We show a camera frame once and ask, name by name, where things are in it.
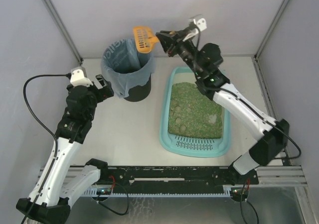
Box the left base black cable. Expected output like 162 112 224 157
96 179 130 215

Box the blue plastic bin liner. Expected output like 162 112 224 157
101 38 155 99

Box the orange litter scoop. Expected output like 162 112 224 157
133 26 160 54

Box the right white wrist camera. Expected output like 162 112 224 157
183 14 207 41

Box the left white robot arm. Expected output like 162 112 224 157
16 74 114 224

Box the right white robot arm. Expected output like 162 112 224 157
156 29 290 184

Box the green cat litter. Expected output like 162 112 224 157
168 82 223 139

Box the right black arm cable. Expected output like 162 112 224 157
191 26 302 161

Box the base black cable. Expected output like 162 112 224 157
231 176 259 224
96 179 130 215

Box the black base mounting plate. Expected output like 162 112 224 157
91 166 259 189

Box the black trash bin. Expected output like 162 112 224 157
124 72 152 102

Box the blue slotted cable duct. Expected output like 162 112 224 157
81 184 242 198

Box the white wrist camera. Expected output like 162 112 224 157
183 14 207 41
70 66 93 87

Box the teal litter box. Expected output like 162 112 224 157
159 67 231 158

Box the right base black cable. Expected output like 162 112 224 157
231 176 259 224

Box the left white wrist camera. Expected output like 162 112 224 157
70 66 93 87

